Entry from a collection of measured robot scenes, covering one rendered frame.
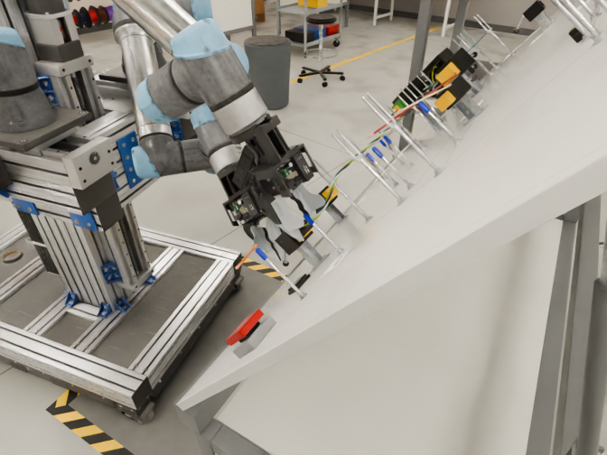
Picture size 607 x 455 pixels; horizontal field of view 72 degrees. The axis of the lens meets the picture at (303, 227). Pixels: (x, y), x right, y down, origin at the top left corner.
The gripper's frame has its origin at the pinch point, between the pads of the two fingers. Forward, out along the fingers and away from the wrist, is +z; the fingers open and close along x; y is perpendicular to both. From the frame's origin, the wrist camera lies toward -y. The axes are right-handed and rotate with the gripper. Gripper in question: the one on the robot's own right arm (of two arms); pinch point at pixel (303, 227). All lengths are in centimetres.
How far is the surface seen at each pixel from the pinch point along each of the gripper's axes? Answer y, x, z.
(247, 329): 6.1, -20.7, 2.0
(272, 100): -287, 228, 19
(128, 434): -110, -48, 64
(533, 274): 7, 52, 58
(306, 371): -13.9, -10.2, 32.3
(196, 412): -15.6, -31.4, 18.9
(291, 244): -2.9, -2.3, 2.1
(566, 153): 47, -11, -14
